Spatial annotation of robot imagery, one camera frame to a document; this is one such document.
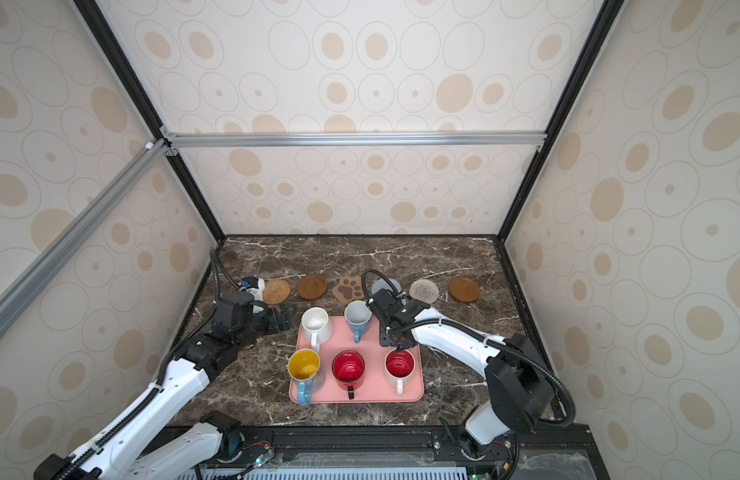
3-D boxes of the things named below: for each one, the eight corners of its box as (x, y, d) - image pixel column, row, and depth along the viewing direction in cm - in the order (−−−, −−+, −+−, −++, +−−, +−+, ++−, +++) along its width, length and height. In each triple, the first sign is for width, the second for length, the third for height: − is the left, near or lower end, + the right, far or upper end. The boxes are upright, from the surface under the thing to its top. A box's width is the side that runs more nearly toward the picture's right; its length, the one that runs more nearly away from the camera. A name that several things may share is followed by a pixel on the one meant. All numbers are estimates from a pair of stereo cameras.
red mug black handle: (333, 402, 81) (329, 393, 75) (336, 361, 89) (333, 350, 82) (363, 402, 81) (362, 393, 75) (364, 361, 89) (363, 350, 82)
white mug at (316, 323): (303, 353, 90) (297, 341, 84) (308, 319, 97) (303, 306, 91) (330, 353, 90) (326, 341, 84) (333, 319, 97) (330, 306, 91)
